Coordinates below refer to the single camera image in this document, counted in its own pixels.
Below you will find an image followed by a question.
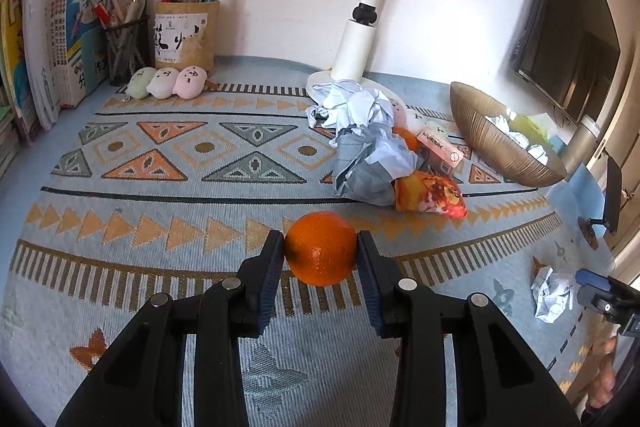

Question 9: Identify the orange mandarin fruit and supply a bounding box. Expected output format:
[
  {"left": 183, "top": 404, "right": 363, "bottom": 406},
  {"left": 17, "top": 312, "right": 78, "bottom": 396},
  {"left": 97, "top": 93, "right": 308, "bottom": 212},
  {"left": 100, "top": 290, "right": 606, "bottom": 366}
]
[{"left": 284, "top": 211, "right": 357, "bottom": 286}]

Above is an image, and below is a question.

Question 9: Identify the white paper ball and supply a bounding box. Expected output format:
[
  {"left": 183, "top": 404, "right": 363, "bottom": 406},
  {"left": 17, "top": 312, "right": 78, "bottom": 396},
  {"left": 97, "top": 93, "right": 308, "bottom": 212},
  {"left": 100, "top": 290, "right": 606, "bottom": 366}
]
[{"left": 486, "top": 113, "right": 549, "bottom": 166}]

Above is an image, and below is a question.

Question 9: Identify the small crumpled paper ball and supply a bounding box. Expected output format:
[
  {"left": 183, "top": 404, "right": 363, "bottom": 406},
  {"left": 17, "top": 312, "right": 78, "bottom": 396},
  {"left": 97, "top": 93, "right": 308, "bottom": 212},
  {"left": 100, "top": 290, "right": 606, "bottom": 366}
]
[{"left": 530, "top": 265, "right": 575, "bottom": 324}]

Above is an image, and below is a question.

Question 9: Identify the small black phone stand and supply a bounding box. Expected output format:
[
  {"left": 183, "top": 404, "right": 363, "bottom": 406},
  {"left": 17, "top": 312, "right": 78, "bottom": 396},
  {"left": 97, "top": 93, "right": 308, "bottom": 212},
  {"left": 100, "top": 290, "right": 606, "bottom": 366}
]
[{"left": 577, "top": 153, "right": 622, "bottom": 251}]

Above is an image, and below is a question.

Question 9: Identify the orange snack packet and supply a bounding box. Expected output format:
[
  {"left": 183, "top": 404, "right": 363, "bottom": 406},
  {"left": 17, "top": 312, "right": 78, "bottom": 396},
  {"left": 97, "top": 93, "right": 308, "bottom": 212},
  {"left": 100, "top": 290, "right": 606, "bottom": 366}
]
[{"left": 394, "top": 170, "right": 468, "bottom": 219}]

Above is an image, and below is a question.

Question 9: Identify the large crumpled paper pile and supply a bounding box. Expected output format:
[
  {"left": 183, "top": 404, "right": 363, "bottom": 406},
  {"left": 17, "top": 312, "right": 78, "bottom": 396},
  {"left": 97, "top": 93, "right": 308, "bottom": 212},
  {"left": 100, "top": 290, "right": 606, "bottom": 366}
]
[{"left": 306, "top": 72, "right": 420, "bottom": 207}]

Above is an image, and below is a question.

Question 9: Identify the pink small carton box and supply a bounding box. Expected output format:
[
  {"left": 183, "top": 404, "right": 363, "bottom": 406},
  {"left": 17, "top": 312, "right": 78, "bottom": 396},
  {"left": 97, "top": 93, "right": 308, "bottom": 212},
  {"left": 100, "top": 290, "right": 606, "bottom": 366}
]
[{"left": 416, "top": 127, "right": 463, "bottom": 176}]

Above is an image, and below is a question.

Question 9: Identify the patterned woven table mat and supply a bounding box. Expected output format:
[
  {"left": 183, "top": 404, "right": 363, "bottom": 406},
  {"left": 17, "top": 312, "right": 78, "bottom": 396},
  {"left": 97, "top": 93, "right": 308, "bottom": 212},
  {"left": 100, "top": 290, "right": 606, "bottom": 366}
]
[{"left": 1, "top": 58, "right": 611, "bottom": 425}]

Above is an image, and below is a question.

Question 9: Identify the grey thermos bottle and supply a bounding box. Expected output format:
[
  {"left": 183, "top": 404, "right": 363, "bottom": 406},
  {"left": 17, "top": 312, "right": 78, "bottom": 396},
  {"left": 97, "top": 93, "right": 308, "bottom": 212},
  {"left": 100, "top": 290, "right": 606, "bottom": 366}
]
[{"left": 561, "top": 115, "right": 600, "bottom": 180}]

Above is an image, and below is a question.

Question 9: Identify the brown ribbed bowl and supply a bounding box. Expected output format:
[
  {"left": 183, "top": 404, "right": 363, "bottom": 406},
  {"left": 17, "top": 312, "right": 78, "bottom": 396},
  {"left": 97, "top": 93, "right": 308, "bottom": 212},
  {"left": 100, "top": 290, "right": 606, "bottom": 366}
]
[{"left": 449, "top": 82, "right": 566, "bottom": 187}]

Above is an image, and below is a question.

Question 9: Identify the green tissue pack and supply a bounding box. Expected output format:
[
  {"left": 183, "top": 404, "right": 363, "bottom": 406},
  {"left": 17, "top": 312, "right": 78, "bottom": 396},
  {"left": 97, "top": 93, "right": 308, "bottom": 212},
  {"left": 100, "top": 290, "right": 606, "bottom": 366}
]
[{"left": 509, "top": 112, "right": 565, "bottom": 154}]

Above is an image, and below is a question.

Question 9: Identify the white desk lamp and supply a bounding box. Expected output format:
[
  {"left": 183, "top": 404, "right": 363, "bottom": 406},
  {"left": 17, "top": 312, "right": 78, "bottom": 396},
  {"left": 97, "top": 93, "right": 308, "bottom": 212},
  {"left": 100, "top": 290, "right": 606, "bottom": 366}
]
[{"left": 306, "top": 0, "right": 398, "bottom": 105}]

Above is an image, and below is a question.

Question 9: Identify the kraft paper pen holder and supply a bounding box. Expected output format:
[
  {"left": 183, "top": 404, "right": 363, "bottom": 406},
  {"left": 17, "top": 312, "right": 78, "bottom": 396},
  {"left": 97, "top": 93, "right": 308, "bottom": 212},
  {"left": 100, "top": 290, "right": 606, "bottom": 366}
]
[{"left": 153, "top": 1, "right": 220, "bottom": 74}]

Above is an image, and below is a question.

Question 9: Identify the black television screen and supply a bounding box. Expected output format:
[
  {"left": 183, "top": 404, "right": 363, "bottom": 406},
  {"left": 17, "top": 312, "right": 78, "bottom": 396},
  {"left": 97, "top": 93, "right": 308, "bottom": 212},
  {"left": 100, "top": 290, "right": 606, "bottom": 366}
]
[{"left": 511, "top": 0, "right": 620, "bottom": 122}]

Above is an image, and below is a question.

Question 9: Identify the black mesh pen cup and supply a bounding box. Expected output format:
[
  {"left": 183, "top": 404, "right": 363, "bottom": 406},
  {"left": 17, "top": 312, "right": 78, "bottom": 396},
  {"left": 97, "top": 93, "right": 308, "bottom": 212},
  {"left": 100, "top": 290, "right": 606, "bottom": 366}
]
[{"left": 105, "top": 15, "right": 153, "bottom": 87}]

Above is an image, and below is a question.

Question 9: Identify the blue cover workbook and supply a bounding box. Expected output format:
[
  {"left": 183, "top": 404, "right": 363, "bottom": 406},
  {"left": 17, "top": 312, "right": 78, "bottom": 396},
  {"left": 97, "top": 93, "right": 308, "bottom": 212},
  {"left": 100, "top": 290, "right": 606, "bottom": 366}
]
[{"left": 50, "top": 0, "right": 113, "bottom": 108}]

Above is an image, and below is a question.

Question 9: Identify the yellow cover book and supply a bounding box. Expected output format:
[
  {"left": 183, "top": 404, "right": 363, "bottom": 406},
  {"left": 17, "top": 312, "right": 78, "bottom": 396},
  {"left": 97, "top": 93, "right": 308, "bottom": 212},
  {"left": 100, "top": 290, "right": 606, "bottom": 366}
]
[{"left": 1, "top": 0, "right": 40, "bottom": 143}]

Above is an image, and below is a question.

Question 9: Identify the plush trio keychain left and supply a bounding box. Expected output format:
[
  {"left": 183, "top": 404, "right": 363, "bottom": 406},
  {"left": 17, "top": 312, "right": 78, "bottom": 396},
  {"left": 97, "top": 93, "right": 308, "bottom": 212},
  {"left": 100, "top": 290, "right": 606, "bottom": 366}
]
[{"left": 125, "top": 66, "right": 208, "bottom": 100}]

